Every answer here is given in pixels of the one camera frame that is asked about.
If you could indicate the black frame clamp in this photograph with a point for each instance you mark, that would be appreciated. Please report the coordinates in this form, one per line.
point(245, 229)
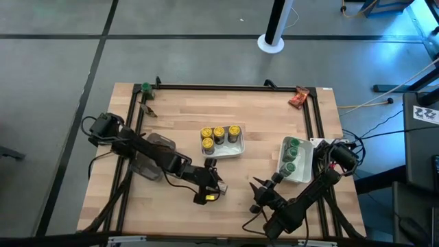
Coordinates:
point(270, 83)
point(158, 81)

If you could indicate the black desk foot bar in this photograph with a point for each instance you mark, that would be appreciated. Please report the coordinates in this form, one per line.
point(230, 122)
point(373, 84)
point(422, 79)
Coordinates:
point(394, 88)

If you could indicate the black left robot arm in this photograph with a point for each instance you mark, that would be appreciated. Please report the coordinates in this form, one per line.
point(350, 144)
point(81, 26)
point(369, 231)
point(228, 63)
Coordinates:
point(154, 156)

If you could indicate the grey floor foot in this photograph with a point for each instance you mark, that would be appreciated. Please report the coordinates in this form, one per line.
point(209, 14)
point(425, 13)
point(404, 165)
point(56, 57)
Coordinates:
point(10, 153)

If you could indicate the black floor plug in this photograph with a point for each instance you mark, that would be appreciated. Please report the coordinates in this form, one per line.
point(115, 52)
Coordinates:
point(390, 101)

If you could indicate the blue box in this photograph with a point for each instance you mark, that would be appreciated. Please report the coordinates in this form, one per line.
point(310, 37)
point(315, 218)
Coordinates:
point(384, 8)

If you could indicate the dark grey plastic bin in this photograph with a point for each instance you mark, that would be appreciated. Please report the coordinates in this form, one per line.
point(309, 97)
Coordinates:
point(144, 169)

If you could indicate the black aluminium table frame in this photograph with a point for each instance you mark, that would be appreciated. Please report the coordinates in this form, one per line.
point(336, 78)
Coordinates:
point(223, 87)

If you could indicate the yellow lid spice jar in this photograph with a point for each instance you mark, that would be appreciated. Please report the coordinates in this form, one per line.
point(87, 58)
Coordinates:
point(219, 132)
point(206, 132)
point(208, 144)
point(234, 130)

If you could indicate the white printed sticker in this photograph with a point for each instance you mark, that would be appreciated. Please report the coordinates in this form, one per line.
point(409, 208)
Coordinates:
point(425, 115)

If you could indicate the white plastic bin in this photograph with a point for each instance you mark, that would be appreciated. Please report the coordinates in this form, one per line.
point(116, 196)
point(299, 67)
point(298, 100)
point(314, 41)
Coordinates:
point(229, 151)
point(303, 168)

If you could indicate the black rig crossbar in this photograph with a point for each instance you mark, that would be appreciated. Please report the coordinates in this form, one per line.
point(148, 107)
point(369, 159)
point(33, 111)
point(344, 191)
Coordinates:
point(51, 240)

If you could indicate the silver metal bracket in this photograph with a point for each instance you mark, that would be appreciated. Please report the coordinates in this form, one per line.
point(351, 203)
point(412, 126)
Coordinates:
point(127, 239)
point(317, 243)

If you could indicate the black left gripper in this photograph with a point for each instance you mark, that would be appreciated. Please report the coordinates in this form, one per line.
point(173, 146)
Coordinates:
point(209, 187)

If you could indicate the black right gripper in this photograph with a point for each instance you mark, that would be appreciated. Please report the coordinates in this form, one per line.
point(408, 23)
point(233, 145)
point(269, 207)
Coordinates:
point(269, 200)

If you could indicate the grey metal table frame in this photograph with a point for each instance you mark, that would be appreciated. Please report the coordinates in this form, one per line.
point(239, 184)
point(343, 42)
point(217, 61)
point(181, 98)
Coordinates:
point(423, 27)

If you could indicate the black white pole round base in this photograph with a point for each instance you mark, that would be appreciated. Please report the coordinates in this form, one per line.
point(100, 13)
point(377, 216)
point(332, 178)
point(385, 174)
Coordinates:
point(274, 20)

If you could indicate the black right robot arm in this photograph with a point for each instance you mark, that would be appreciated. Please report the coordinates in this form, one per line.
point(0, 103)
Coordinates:
point(308, 195)

